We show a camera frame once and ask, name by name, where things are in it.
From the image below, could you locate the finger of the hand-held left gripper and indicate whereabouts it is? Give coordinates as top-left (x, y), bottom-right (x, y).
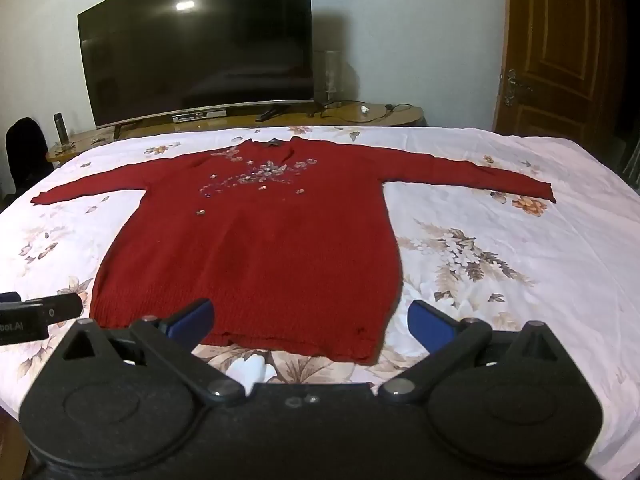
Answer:
top-left (24, 293), bottom-right (84, 323)

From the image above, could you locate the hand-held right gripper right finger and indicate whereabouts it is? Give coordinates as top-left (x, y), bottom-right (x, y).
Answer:
top-left (377, 299), bottom-right (562, 407)

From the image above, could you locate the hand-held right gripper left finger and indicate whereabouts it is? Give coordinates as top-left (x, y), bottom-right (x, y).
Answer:
top-left (62, 298), bottom-right (247, 407)

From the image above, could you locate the red knitted sweater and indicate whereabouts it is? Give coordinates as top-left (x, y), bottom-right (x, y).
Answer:
top-left (31, 136), bottom-right (557, 366)

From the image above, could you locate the floral white bed sheet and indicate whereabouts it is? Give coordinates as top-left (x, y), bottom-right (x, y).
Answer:
top-left (0, 125), bottom-right (640, 463)

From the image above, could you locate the black chair back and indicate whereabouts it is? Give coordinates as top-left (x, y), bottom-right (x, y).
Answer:
top-left (4, 117), bottom-right (50, 197)

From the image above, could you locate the silver set-top box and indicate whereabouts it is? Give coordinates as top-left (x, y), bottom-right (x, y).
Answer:
top-left (172, 108), bottom-right (226, 124)

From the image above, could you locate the wooden television cabinet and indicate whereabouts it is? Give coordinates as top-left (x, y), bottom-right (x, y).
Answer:
top-left (46, 102), bottom-right (427, 164)

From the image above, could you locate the clear glass vase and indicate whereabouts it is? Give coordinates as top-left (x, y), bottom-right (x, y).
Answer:
top-left (313, 49), bottom-right (344, 109)

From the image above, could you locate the large black television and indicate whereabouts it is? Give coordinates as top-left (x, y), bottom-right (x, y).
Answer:
top-left (77, 0), bottom-right (315, 140)

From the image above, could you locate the brown wooden door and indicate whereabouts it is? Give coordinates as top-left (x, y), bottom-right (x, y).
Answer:
top-left (492, 0), bottom-right (640, 142)

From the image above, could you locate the black cable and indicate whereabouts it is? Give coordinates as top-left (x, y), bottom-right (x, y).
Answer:
top-left (319, 102), bottom-right (412, 124)

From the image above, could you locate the metal door handle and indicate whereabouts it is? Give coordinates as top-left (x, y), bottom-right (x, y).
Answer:
top-left (502, 68), bottom-right (534, 107)

